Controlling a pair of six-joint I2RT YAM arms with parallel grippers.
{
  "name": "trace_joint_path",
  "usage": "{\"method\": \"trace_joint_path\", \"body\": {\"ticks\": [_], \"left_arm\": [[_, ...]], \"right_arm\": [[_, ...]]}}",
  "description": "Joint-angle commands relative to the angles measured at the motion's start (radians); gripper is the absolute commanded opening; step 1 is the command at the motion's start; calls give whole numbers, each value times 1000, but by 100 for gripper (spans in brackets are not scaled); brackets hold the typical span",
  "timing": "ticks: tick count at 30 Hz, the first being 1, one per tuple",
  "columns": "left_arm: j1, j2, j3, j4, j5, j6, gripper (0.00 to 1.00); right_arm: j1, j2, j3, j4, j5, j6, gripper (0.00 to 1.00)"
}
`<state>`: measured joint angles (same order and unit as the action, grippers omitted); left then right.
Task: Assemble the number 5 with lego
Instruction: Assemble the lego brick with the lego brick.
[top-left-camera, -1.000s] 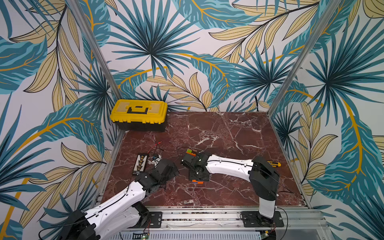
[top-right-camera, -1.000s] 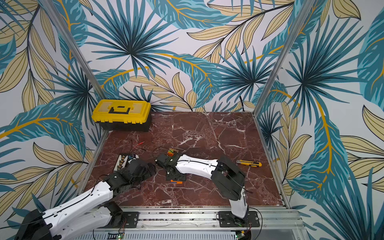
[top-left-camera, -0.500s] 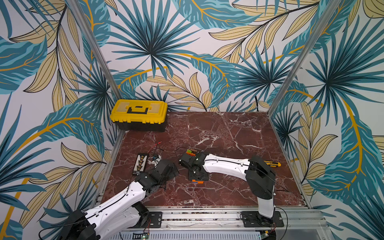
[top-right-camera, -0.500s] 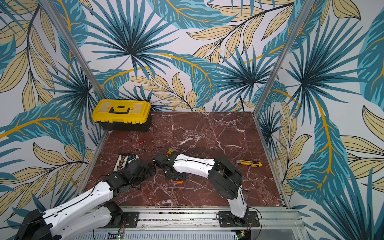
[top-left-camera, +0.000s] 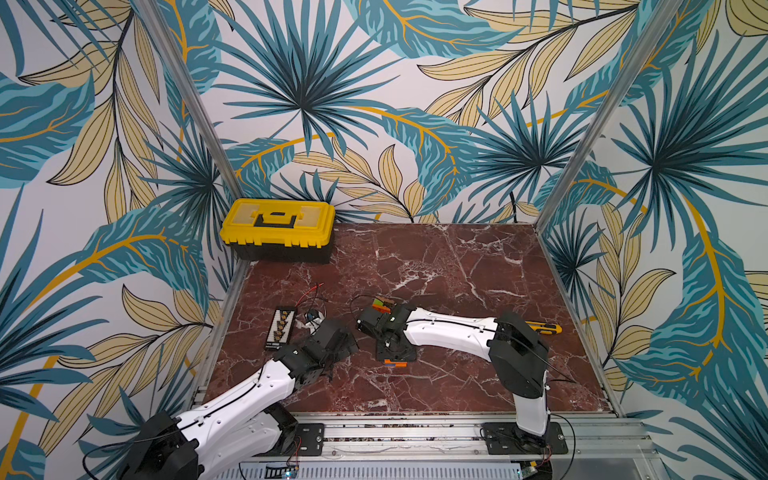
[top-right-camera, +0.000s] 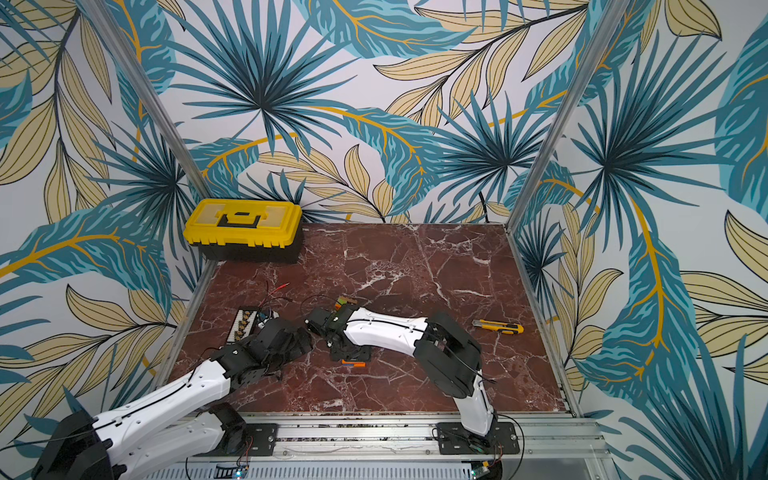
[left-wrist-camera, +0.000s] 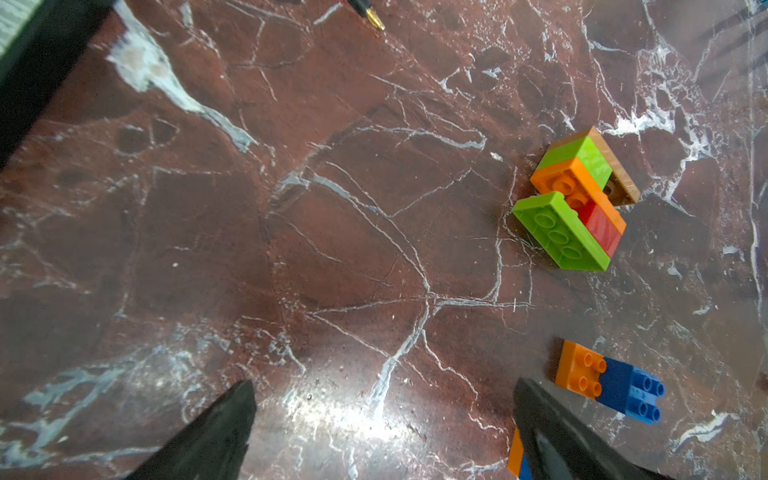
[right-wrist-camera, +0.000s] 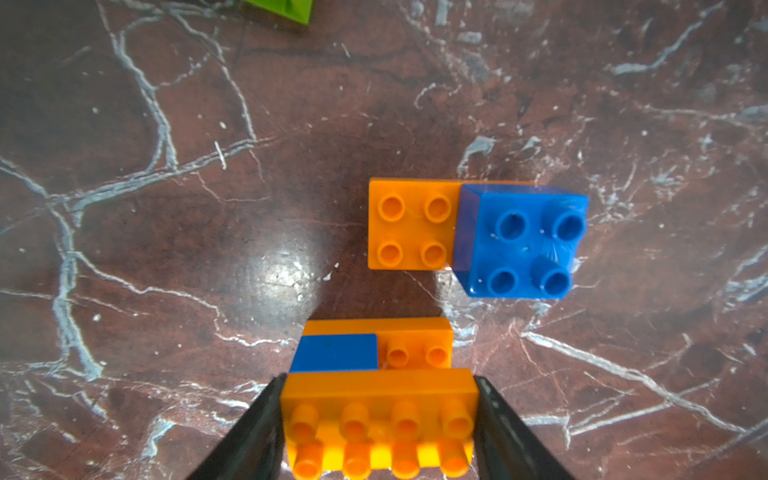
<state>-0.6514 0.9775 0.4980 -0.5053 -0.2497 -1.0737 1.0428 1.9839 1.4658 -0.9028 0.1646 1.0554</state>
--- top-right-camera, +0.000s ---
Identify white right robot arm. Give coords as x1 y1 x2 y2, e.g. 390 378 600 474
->
305 303 495 437

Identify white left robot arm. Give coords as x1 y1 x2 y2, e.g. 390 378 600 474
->
31 318 312 479

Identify yellow black toolbox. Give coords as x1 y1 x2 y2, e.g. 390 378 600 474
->
183 198 303 263

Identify yellow utility knife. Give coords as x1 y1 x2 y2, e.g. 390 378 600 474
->
472 320 524 335

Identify black camera cable right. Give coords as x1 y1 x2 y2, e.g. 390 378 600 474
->
299 293 337 313

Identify red black wires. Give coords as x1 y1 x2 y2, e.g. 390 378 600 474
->
260 280 292 310

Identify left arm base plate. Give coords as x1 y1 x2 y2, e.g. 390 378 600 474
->
197 423 279 457

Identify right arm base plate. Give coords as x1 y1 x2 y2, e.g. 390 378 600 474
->
432 422 521 455

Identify aluminium corner post left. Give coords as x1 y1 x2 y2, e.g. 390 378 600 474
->
81 0 212 198

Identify aluminium corner post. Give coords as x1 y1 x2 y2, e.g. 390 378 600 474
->
505 0 628 239
81 0 212 198

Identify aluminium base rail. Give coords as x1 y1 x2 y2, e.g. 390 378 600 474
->
151 413 619 479

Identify aluminium corner post right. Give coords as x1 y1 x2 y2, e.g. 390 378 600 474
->
505 0 628 239

